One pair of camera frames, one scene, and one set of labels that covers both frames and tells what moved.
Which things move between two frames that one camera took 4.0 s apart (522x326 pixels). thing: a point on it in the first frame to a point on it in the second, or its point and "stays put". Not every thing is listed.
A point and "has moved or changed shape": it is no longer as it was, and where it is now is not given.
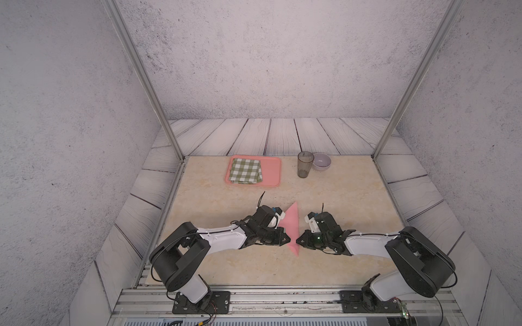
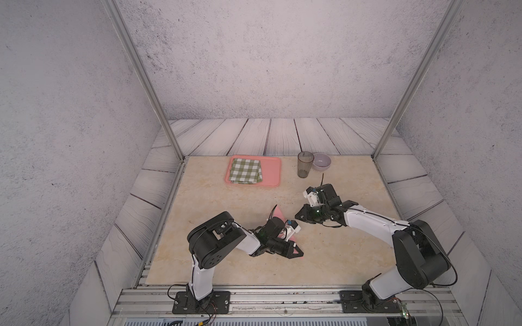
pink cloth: x=290 y=224 has moved or changed shape
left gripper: x=279 y=240 to x=291 y=245
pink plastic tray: x=270 y=170 stays put
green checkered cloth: x=245 y=171 stays put
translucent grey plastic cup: x=304 y=161 stays put
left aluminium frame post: x=141 y=72 stays put
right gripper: x=306 y=236 to x=305 y=214
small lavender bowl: x=321 y=161 stays put
